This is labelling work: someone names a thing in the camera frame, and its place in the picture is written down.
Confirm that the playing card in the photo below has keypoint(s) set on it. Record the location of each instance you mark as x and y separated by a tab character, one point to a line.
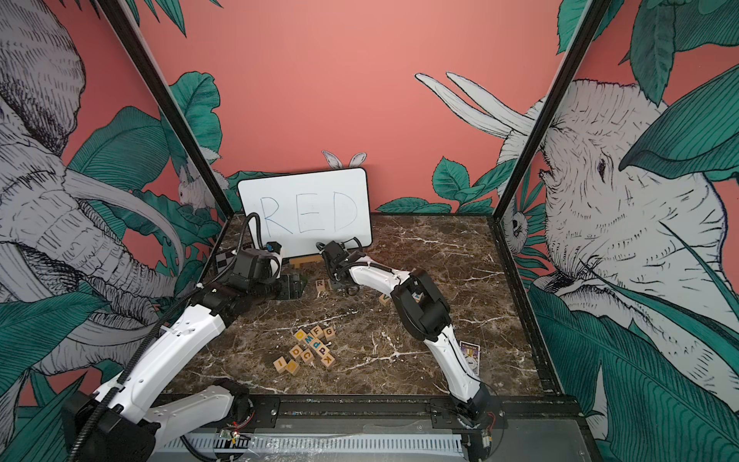
472	354

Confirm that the black front rail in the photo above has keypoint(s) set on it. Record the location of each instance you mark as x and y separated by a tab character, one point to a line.
272	410

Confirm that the wooden board stand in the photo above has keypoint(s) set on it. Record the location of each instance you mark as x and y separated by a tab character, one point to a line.
299	262

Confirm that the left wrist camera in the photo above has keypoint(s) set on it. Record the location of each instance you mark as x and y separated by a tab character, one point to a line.
275	254

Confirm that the white slotted cable duct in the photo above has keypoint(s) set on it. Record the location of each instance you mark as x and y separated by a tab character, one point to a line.
415	444

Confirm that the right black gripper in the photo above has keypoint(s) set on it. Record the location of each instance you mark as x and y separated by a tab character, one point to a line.
332	277

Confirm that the white dry-erase board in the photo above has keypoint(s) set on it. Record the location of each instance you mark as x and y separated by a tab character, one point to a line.
300	210

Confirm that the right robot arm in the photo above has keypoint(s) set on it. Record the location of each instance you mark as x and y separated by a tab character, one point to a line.
425	314

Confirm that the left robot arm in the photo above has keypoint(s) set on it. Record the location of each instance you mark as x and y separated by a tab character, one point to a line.
120	422

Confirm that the wooden block orange I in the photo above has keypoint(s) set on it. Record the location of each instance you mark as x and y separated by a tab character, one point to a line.
280	364

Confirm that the black white checkerboard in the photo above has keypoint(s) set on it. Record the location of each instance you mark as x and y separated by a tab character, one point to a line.
224	259

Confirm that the plain yellow wooden block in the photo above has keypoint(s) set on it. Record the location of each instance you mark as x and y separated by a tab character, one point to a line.
292	367

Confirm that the wooden block letter G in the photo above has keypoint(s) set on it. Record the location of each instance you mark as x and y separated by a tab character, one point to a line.
329	333

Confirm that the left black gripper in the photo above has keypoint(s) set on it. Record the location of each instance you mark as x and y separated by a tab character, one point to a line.
296	288

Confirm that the wooden block letter K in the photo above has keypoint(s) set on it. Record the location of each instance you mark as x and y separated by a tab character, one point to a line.
328	361

